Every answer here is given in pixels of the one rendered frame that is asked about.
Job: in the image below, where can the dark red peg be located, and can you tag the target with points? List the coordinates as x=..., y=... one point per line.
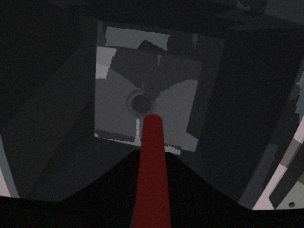
x=152, y=205

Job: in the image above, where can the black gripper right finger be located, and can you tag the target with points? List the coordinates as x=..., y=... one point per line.
x=193, y=203

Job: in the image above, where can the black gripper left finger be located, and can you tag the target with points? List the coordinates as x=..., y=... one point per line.
x=106, y=203

